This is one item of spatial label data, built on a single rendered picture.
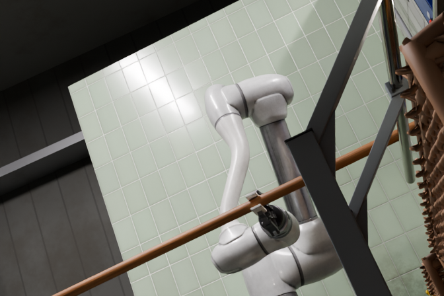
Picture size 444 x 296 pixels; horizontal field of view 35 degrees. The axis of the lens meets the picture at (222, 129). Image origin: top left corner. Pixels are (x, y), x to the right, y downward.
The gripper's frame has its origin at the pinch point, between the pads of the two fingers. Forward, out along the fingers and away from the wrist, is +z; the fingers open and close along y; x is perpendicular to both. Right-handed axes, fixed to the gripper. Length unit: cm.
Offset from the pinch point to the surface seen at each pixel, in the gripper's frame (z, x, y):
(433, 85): 149, -31, 48
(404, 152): -2.4, -41.3, 3.8
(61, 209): -220, 150, -126
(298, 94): -121, -21, -79
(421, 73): 148, -31, 47
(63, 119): -222, 131, -187
